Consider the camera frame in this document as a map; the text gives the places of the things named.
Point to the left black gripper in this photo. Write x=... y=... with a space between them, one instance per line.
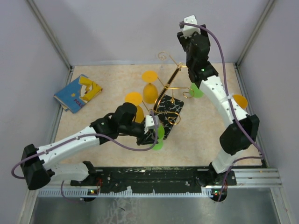
x=147 y=139

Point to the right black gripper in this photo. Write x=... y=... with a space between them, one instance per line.
x=182 y=40

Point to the green goblet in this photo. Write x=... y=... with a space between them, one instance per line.
x=195 y=92
x=160 y=137

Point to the orange goblet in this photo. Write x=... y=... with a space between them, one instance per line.
x=136 y=99
x=150 y=92
x=240 y=100

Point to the gold wine glass rack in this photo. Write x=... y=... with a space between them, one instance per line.
x=166 y=107

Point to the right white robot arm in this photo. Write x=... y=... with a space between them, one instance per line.
x=241 y=128

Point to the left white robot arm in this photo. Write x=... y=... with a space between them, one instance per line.
x=41 y=165

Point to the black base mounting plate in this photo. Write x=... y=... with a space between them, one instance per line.
x=155 y=179

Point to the blue yellow box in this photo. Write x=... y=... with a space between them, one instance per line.
x=77 y=93

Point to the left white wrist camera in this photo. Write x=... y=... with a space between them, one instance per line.
x=151 y=122

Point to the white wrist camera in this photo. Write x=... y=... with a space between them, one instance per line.
x=151 y=122
x=189 y=30

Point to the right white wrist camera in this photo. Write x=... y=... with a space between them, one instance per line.
x=189 y=30

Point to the aluminium frame rail front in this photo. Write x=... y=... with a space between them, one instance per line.
x=39 y=178

